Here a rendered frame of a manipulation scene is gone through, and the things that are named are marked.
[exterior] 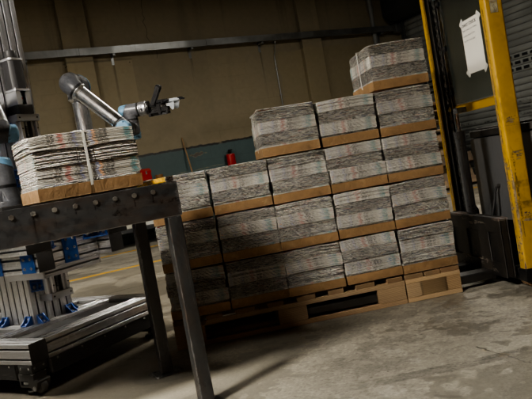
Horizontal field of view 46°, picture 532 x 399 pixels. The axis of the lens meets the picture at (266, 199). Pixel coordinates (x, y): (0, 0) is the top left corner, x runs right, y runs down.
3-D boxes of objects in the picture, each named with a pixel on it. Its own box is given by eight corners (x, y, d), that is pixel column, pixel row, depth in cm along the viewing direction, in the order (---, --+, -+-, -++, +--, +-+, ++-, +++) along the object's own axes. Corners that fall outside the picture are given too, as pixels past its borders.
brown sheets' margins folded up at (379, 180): (174, 305, 333) (157, 212, 330) (381, 264, 346) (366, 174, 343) (172, 321, 295) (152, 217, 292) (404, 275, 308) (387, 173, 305)
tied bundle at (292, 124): (256, 161, 336) (248, 119, 335) (308, 152, 339) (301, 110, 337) (263, 159, 298) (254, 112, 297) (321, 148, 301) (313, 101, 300)
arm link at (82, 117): (77, 176, 332) (58, 74, 329) (87, 175, 347) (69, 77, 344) (99, 172, 331) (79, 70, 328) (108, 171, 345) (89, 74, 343)
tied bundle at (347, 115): (309, 152, 339) (302, 110, 338) (360, 142, 342) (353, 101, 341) (322, 148, 301) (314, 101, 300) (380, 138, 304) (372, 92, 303)
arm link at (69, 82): (59, 65, 317) (134, 123, 316) (68, 68, 328) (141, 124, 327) (47, 83, 318) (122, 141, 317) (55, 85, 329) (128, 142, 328)
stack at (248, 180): (178, 331, 334) (150, 180, 330) (385, 289, 347) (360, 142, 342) (176, 351, 295) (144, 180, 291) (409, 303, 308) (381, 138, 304)
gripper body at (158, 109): (172, 112, 337) (150, 116, 338) (169, 96, 336) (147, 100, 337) (169, 113, 330) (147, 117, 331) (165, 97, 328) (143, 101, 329)
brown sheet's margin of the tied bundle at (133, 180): (118, 188, 253) (116, 178, 253) (144, 184, 229) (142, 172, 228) (80, 195, 244) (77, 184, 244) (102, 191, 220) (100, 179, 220)
